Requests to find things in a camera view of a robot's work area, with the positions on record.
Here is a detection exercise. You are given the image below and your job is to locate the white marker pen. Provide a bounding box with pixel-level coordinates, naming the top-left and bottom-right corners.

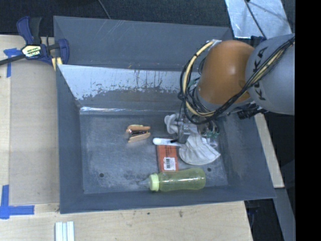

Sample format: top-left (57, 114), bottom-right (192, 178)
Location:
top-left (152, 137), bottom-right (182, 146)

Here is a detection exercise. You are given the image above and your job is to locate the orange box with barcode label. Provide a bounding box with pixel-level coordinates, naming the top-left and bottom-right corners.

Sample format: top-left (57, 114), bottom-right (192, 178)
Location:
top-left (155, 144), bottom-right (180, 173)

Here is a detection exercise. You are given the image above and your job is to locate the yellow-green baby bottle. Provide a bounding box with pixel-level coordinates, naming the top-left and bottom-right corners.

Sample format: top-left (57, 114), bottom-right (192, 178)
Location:
top-left (139, 167), bottom-right (207, 193)

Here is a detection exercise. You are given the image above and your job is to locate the white cloth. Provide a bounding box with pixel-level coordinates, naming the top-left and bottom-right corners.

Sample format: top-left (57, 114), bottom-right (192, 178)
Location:
top-left (164, 112), bottom-right (222, 166)

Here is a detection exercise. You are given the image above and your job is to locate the grey metal bin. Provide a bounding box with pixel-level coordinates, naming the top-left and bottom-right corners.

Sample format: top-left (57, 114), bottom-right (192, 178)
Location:
top-left (53, 16), bottom-right (277, 214)

